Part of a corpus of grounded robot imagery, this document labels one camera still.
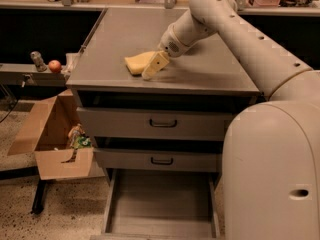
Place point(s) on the green snack packet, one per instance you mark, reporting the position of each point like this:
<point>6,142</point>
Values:
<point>77,138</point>

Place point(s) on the grey side shelf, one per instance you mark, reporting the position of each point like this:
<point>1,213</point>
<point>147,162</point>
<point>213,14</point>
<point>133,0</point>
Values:
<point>27,75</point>

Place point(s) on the top grey drawer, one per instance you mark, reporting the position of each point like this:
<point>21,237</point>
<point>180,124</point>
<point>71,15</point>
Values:
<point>158,124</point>

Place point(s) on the grey metal drawer cabinet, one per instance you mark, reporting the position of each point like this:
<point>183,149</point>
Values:
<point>208,78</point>

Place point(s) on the yellow sponge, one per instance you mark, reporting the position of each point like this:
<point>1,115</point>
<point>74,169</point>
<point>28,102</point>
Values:
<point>136,64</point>

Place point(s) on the bottom grey open drawer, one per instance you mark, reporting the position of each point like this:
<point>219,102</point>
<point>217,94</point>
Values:
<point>160,205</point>

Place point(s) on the red apple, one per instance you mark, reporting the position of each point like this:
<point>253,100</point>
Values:
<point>55,66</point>

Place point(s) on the small grey figurine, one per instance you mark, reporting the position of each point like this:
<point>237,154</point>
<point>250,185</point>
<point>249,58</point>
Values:
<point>38,61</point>

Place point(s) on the open cardboard box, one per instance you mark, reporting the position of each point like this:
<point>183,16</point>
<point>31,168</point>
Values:
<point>45,134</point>

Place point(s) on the middle grey drawer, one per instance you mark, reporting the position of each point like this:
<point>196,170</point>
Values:
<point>158,160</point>

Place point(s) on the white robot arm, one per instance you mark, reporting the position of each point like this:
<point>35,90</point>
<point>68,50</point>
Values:
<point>271,152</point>

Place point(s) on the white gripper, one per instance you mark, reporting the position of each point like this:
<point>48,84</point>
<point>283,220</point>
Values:
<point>171,46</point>

